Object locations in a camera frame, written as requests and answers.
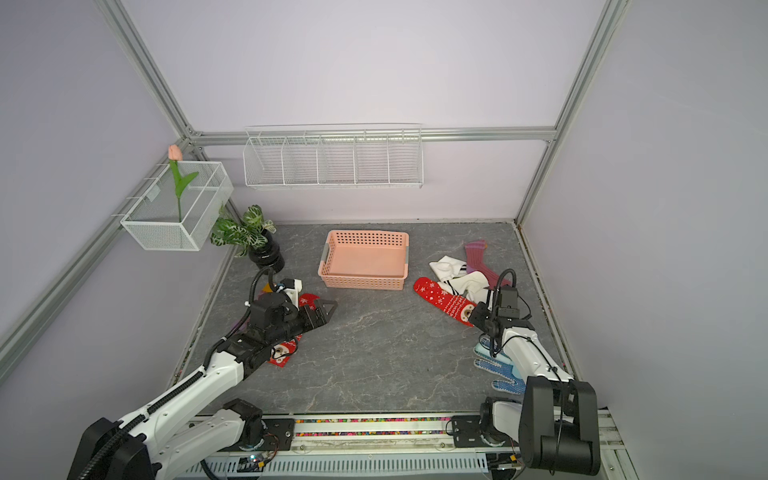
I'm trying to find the white mesh wall box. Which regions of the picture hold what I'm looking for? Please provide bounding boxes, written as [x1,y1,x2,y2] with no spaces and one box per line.
[121,161,233,251]

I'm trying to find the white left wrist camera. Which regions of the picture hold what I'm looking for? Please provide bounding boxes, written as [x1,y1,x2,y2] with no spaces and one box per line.
[276,278,303,306]

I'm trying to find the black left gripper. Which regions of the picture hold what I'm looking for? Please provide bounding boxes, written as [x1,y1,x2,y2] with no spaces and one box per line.
[269,299,338,346]

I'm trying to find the red christmas sock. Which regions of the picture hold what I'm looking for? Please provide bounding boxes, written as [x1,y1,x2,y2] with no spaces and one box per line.
[269,294,319,368]
[413,277,476,326]

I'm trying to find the purple striped sock right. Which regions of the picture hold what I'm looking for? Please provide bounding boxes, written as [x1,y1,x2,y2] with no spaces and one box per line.
[464,240,499,287]

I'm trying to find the potted green plant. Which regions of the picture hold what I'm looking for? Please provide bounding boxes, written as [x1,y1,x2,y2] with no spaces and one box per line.
[210,205,285,273]

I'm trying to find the white wire wall shelf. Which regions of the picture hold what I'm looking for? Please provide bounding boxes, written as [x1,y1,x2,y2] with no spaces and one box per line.
[243,123,424,189]

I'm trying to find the white sock black stripes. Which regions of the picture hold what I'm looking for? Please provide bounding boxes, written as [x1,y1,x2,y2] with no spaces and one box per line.
[439,271,489,304]

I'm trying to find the pink plastic basket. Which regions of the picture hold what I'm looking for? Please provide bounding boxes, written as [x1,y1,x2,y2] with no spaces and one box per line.
[318,230,410,291]

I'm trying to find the pink artificial tulip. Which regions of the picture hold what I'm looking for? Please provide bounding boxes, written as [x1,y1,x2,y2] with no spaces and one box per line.
[167,145,199,222]

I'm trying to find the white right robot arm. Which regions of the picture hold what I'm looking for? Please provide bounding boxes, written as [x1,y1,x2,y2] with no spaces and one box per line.
[470,285,601,476]

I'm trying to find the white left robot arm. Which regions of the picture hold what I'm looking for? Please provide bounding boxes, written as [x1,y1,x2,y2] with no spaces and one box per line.
[68,291,338,479]

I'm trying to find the plain white sock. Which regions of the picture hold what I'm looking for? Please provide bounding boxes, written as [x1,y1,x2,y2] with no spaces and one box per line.
[429,256,467,282]

